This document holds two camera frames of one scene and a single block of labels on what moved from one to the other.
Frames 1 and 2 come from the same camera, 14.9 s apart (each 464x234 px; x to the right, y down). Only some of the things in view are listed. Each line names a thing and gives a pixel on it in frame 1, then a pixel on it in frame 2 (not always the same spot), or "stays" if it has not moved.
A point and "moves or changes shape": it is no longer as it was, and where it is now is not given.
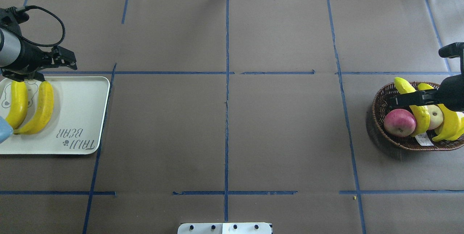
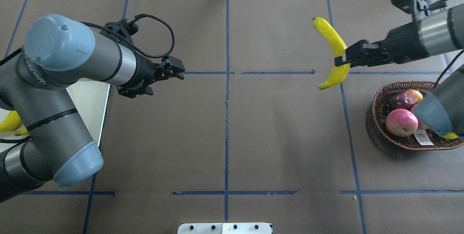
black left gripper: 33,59 -> 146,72
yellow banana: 443,133 -> 341,72
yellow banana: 44,112 moves or changes shape
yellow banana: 19,103 moves or changes shape
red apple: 399,122 stays
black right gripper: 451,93 -> 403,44
